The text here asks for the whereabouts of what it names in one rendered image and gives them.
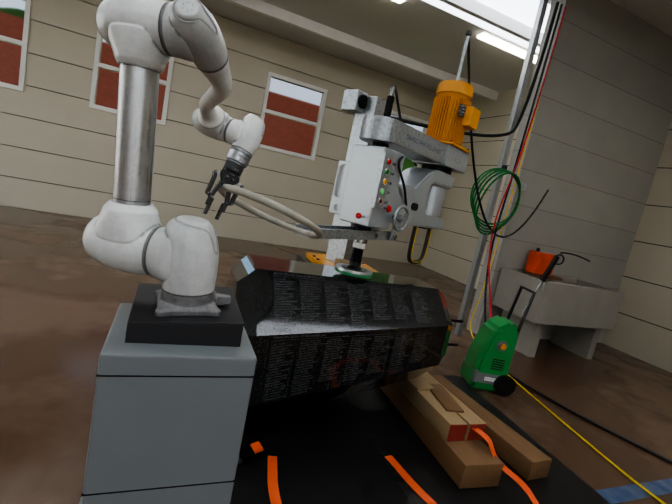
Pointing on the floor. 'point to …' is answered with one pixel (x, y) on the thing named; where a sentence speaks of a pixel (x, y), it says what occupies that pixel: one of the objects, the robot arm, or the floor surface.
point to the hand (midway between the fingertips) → (214, 209)
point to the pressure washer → (494, 352)
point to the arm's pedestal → (166, 420)
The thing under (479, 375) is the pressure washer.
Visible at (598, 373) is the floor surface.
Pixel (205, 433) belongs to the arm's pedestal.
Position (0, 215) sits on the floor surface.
